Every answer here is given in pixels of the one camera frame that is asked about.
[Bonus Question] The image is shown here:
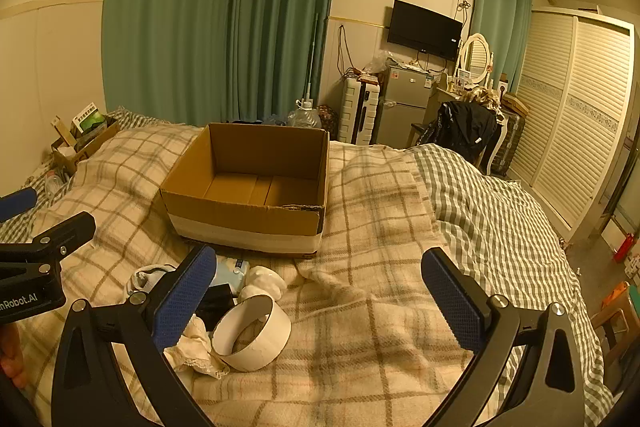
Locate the black wall television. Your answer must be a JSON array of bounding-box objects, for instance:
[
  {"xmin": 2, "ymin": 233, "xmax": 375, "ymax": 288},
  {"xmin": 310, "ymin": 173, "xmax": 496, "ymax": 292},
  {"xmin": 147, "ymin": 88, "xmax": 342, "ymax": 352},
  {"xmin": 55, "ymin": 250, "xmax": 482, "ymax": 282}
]
[{"xmin": 387, "ymin": 0, "xmax": 463, "ymax": 62}]

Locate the small brown cardboard box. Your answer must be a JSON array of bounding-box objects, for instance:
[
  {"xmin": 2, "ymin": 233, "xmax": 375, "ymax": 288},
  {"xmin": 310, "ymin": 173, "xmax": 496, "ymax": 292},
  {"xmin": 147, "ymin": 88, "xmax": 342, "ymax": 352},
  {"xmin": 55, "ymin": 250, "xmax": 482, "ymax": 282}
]
[{"xmin": 51, "ymin": 114, "xmax": 122, "ymax": 175}]

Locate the blonde wig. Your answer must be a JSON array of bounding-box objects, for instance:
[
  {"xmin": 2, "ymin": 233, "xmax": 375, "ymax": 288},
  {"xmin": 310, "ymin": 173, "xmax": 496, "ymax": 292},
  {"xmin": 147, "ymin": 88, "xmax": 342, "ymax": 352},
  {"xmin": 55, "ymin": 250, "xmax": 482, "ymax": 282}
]
[{"xmin": 462, "ymin": 88, "xmax": 502, "ymax": 108}]

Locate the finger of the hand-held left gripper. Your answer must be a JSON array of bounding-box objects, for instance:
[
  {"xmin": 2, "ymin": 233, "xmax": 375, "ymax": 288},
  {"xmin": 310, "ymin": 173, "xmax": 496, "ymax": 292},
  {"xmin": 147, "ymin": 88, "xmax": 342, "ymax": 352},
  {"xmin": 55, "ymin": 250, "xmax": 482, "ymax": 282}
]
[
  {"xmin": 0, "ymin": 187, "xmax": 38, "ymax": 224},
  {"xmin": 0, "ymin": 212, "xmax": 97, "ymax": 278}
]

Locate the green and white box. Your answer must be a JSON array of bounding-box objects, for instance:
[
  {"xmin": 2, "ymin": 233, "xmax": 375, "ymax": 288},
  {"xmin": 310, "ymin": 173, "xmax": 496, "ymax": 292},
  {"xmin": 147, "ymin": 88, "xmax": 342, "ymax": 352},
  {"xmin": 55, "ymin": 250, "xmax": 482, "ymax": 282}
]
[{"xmin": 71, "ymin": 109, "xmax": 109, "ymax": 138}]

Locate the white ribbed sock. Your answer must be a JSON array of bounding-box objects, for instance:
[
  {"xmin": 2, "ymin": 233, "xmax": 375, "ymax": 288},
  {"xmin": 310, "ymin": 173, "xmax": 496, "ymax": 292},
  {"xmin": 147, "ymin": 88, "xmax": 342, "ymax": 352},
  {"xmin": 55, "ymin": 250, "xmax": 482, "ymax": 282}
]
[{"xmin": 239, "ymin": 265, "xmax": 287, "ymax": 304}]

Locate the white pole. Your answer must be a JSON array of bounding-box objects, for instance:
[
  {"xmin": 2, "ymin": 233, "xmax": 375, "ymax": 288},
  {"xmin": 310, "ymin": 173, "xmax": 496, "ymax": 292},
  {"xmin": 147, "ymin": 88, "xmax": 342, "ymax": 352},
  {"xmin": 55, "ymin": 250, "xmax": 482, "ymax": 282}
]
[{"xmin": 306, "ymin": 12, "xmax": 319, "ymax": 104}]

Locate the green checked bed sheet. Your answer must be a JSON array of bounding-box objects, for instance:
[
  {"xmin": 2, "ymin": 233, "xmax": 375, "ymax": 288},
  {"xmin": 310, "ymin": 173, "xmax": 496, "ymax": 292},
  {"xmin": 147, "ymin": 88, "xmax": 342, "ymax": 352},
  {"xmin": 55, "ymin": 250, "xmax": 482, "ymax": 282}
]
[{"xmin": 0, "ymin": 107, "xmax": 616, "ymax": 413}]

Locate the black jacket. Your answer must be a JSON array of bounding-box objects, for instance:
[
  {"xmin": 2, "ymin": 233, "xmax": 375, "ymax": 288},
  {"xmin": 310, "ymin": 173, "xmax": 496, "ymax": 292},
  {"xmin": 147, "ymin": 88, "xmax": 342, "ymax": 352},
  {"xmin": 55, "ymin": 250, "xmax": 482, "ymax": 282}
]
[{"xmin": 430, "ymin": 101, "xmax": 498, "ymax": 156}]

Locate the clear plastic bag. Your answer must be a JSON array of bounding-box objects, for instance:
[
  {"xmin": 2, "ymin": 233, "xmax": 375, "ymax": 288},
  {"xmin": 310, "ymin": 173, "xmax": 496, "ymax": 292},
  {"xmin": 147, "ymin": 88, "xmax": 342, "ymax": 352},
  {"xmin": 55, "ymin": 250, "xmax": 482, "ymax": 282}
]
[{"xmin": 362, "ymin": 51, "xmax": 389, "ymax": 76}]

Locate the white louvred wardrobe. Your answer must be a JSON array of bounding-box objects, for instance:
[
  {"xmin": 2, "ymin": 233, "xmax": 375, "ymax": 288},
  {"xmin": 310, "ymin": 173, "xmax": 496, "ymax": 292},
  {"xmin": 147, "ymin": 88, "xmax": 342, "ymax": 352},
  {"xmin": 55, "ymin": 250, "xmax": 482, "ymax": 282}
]
[{"xmin": 505, "ymin": 7, "xmax": 640, "ymax": 244}]

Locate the small black pouch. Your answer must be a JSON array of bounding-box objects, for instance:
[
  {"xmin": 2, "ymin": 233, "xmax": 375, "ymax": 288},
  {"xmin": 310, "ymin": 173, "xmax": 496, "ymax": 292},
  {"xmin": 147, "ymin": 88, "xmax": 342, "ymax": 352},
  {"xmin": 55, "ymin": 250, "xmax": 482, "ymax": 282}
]
[{"xmin": 194, "ymin": 284, "xmax": 237, "ymax": 332}]

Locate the clear plastic water bottle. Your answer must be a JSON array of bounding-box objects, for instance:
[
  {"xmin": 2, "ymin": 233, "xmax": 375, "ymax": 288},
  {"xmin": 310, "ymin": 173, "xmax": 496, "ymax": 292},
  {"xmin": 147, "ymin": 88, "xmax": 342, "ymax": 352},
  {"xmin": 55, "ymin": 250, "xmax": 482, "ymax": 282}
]
[{"xmin": 42, "ymin": 169, "xmax": 72, "ymax": 198}]

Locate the beige plaid blanket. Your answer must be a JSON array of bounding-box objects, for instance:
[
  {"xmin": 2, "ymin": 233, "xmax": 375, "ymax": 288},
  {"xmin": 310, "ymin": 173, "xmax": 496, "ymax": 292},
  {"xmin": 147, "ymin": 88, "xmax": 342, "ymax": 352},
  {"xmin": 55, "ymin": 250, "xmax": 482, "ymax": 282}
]
[{"xmin": 10, "ymin": 124, "xmax": 506, "ymax": 427}]

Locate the white oval mirror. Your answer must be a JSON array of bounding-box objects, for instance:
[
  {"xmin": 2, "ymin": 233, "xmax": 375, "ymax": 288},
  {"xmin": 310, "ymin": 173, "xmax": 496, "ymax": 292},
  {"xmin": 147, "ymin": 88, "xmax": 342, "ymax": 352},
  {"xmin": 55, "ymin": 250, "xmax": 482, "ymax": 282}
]
[{"xmin": 459, "ymin": 33, "xmax": 494, "ymax": 84}]

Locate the white suitcase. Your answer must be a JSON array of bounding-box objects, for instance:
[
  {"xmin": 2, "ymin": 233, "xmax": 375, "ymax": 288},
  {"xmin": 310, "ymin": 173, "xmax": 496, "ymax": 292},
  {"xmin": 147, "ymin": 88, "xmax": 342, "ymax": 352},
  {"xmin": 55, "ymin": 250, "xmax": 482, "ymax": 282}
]
[{"xmin": 341, "ymin": 77, "xmax": 381, "ymax": 146}]

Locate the person's left hand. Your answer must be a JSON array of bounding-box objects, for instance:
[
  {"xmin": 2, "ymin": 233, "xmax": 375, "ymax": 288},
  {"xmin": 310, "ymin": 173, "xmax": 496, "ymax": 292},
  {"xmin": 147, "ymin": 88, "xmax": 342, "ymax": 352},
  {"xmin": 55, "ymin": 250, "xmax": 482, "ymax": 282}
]
[{"xmin": 0, "ymin": 323, "xmax": 27, "ymax": 389}]

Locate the grey small fridge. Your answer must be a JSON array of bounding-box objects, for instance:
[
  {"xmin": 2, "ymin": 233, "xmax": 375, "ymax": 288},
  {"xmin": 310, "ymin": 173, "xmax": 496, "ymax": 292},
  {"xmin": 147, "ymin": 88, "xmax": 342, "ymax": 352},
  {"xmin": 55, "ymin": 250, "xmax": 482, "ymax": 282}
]
[{"xmin": 372, "ymin": 66, "xmax": 436, "ymax": 146}]

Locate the narrow green curtain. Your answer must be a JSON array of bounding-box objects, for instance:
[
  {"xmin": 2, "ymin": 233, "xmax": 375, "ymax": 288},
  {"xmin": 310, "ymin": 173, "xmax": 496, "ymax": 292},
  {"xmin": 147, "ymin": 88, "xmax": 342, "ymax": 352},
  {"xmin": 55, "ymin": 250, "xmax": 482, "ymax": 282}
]
[{"xmin": 470, "ymin": 0, "xmax": 534, "ymax": 104}]

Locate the dark grey suitcase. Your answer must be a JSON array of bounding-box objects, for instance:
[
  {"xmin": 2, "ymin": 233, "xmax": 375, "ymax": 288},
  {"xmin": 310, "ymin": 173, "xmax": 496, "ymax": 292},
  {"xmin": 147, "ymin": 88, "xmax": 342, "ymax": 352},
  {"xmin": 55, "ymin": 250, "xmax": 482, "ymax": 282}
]
[{"xmin": 492, "ymin": 106, "xmax": 527, "ymax": 174}]

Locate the white lace cloth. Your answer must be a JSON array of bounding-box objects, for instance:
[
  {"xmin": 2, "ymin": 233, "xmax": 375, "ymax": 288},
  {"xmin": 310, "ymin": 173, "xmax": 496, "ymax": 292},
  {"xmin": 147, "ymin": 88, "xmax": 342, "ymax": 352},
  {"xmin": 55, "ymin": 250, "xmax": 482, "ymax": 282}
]
[{"xmin": 164, "ymin": 316, "xmax": 231, "ymax": 379}]

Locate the light blue tissue packet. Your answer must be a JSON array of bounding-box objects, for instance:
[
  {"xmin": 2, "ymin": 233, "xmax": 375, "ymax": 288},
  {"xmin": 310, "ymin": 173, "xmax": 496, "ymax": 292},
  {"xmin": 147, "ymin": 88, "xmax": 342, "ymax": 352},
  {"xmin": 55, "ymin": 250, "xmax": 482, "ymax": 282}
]
[{"xmin": 214, "ymin": 256, "xmax": 251, "ymax": 292}]

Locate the white sock with green trim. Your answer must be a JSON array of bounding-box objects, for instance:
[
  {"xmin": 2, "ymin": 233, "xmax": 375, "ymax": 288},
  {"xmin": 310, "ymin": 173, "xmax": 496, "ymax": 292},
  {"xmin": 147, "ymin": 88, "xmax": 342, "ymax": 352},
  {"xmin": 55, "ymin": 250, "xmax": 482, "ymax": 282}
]
[{"xmin": 131, "ymin": 263, "xmax": 177, "ymax": 296}]

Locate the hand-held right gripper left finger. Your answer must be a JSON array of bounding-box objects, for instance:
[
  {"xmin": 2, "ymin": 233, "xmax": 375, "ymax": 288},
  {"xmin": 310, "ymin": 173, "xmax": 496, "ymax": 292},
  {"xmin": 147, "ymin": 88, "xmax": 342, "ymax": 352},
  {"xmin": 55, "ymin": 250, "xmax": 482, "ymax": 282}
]
[{"xmin": 51, "ymin": 244, "xmax": 218, "ymax": 427}]

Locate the dark patterned bag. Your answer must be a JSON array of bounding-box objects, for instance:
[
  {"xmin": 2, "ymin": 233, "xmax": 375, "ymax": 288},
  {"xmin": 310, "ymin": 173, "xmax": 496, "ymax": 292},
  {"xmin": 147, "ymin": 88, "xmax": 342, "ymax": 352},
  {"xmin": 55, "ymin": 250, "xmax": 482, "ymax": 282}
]
[{"xmin": 316, "ymin": 105, "xmax": 342, "ymax": 138}]

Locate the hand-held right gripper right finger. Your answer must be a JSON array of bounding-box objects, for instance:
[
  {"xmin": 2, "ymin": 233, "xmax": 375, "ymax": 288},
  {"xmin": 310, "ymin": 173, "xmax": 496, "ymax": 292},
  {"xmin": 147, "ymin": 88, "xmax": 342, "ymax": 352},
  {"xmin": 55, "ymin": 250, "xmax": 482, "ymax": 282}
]
[{"xmin": 421, "ymin": 247, "xmax": 586, "ymax": 427}]

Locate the wide green curtain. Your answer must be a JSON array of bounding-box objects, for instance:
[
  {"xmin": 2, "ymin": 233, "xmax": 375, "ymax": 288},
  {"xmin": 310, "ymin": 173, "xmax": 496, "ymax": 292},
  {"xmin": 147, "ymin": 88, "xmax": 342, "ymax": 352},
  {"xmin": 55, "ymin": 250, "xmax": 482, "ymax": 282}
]
[{"xmin": 102, "ymin": 0, "xmax": 241, "ymax": 126}]

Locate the white dressing table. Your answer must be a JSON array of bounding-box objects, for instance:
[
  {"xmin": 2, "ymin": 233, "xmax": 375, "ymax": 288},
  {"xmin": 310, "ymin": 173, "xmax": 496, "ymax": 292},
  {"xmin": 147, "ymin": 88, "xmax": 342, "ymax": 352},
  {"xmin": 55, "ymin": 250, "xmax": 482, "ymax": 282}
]
[{"xmin": 432, "ymin": 79, "xmax": 483, "ymax": 118}]

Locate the clear water jug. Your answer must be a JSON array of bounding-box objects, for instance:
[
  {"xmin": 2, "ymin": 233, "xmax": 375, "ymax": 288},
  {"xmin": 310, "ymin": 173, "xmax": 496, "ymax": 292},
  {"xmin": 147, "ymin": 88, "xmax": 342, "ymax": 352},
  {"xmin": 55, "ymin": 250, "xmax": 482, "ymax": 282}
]
[{"xmin": 286, "ymin": 99, "xmax": 322, "ymax": 129}]

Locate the wooden stool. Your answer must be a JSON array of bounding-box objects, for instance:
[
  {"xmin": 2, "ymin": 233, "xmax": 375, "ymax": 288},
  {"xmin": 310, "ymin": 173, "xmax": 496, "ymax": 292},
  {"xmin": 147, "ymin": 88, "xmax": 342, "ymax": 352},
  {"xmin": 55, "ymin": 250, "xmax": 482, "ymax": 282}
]
[{"xmin": 591, "ymin": 281, "xmax": 640, "ymax": 350}]

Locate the red fire extinguisher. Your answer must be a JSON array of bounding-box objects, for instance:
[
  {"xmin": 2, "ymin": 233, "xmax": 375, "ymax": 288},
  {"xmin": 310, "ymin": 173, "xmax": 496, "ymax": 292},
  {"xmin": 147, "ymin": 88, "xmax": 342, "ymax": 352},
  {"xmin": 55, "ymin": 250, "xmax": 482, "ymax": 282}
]
[{"xmin": 614, "ymin": 232, "xmax": 637, "ymax": 264}]

